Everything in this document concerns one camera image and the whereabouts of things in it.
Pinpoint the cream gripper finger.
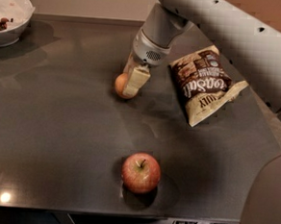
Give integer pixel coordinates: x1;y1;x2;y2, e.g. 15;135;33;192
121;65;151;98
123;52;139;73

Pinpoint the brown chip bag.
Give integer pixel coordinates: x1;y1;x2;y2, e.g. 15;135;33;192
169;45;248;127

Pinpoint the white bowl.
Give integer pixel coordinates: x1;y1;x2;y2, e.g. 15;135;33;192
0;0;35;47

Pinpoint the gray robot arm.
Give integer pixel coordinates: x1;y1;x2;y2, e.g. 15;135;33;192
122;0;281;224

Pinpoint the red apple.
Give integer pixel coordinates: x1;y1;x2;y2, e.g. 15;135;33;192
120;152;162;194

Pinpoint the orange fruit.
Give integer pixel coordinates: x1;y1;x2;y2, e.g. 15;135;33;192
115;73;136;99

